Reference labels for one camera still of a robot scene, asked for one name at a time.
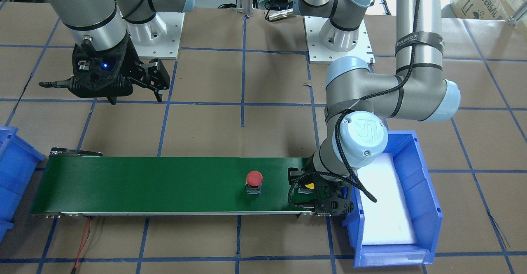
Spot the red black wire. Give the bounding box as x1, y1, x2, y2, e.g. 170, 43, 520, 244
74, 217, 92, 270

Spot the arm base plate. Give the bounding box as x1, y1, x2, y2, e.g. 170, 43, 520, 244
127, 12, 186, 60
304, 16, 375, 64

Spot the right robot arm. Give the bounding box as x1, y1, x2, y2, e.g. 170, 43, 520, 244
39, 0, 195, 105

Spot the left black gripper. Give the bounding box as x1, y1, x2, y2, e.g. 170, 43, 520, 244
288, 168, 354, 216

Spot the brown paper table cover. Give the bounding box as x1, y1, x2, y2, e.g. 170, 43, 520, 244
0, 2, 527, 274

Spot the blue bin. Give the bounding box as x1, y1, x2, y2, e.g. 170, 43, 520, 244
342, 131, 443, 268
0, 126, 44, 241

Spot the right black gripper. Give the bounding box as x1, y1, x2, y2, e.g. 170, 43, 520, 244
38, 35, 170, 103

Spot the red push button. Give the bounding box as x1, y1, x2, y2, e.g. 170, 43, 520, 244
245, 170, 264, 195

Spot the green conveyor belt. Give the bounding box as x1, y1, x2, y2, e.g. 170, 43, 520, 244
30, 148, 316, 217

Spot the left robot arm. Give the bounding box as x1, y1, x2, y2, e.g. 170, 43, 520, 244
287, 0, 461, 215

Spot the white foam pad bin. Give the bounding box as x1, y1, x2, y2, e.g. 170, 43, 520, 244
358, 153, 416, 245

